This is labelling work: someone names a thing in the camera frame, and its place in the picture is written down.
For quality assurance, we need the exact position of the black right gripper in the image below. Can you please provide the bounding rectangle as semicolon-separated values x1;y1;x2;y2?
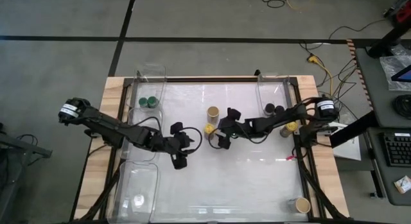
213;107;255;151

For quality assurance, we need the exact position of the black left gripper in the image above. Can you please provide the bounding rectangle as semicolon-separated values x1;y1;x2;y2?
159;121;196;171

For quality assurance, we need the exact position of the yellow-lid chili onion jar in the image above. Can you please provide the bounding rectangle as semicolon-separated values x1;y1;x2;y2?
204;123;219;141
279;121;299;138

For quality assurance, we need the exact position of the tan-lid spice jar white label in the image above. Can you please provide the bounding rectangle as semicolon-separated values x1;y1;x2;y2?
286;197;311;214
206;105;221;125

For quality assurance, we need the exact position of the clear plastic bin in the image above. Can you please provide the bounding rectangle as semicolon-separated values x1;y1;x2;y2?
255;71;298;124
120;105;164;160
107;161;160;224
128;62;168;113

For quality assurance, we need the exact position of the light wooden table board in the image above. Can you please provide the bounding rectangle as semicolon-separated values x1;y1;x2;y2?
297;75;351;218
73;76;129;220

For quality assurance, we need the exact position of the white paper sheet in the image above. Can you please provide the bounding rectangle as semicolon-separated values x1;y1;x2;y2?
326;121;362;161

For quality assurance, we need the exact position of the black desk support bar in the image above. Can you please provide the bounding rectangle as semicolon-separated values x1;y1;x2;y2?
329;110;376;148

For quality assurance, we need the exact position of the striped hazard tape strip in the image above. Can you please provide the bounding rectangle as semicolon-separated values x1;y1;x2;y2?
346;39;375;111

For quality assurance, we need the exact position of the grey desk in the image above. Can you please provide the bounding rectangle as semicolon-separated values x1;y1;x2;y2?
365;126;411;207
354;46;411;128

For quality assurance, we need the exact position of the grey metal cart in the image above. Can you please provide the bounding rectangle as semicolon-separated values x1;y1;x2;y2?
0;121;54;224

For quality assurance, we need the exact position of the black computer keyboard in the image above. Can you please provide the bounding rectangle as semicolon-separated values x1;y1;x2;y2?
381;132;411;168

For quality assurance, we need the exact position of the clear plastic bag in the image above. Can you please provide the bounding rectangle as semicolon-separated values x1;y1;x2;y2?
380;53;411;92

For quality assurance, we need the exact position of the black stand pole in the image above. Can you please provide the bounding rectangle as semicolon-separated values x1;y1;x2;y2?
367;20;411;60

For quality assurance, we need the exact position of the small cardboard box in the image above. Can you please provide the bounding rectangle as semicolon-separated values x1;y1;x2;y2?
394;175;411;194

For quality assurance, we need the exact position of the blue screen tablet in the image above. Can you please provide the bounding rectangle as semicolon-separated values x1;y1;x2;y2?
390;65;411;83

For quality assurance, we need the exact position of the red tool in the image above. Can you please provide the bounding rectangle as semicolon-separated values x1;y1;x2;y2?
395;7;411;24

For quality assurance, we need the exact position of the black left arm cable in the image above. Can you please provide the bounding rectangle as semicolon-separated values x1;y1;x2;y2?
178;126;204;156

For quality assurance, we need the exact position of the black metal table frame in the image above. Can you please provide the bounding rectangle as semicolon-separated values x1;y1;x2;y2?
72;75;346;224

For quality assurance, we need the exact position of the yellow extension cable with plug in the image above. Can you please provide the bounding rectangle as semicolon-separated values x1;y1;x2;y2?
306;55;335;101

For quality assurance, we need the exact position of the black looped floor cable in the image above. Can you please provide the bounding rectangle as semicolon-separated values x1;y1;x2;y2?
260;0;288;9

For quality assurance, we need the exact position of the thin yellow floor cable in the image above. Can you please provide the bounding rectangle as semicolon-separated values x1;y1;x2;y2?
284;0;317;13

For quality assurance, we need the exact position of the long black floor cable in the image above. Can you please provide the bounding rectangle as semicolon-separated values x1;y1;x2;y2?
328;18;388;41

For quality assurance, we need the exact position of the black coiled cable bundle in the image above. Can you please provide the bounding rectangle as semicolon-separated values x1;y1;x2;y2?
391;94;411;119

